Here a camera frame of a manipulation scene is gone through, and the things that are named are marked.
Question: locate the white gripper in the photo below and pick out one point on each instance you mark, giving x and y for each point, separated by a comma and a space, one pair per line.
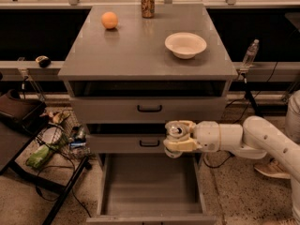
206, 135

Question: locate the silver green 7up can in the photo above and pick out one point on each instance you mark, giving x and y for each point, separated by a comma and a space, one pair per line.
174, 133

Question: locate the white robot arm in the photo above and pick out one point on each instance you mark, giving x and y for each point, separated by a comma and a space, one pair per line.
254, 139

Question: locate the grey bottom drawer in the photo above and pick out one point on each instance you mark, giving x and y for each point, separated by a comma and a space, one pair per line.
151, 189

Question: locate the grey drawer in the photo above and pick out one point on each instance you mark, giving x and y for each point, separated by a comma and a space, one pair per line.
147, 101
126, 138
151, 189

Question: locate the grey middle drawer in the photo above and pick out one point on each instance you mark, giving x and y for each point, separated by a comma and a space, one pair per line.
126, 138

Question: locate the grey drawer cabinet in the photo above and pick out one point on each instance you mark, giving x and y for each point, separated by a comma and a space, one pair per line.
135, 49

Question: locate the grey top drawer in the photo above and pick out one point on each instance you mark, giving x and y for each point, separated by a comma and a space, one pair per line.
147, 101

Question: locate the tall brown patterned can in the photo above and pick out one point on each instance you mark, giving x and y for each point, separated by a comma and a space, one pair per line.
148, 8

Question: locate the black tripod stand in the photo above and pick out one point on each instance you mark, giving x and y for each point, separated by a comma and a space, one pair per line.
250, 97

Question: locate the white paper bowl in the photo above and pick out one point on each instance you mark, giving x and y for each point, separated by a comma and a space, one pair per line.
185, 45

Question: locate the tan sneaker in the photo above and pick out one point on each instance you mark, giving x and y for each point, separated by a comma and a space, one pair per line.
272, 169

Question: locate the clear plastic water bottle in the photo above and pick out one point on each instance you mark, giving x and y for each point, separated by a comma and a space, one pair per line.
250, 54

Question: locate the grey trouser leg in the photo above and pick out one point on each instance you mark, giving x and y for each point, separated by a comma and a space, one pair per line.
292, 120

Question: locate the orange fruit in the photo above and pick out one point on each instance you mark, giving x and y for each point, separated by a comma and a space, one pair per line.
109, 20

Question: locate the green chip bag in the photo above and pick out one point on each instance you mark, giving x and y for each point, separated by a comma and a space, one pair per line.
40, 156

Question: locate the dark brown bag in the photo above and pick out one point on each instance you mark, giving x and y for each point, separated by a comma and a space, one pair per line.
20, 110

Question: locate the small black round device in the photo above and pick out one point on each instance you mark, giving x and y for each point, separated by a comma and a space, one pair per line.
43, 61

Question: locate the black side table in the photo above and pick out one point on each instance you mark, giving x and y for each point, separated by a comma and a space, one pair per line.
45, 188

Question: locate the wire basket with snacks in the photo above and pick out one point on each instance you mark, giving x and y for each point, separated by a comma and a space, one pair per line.
65, 135

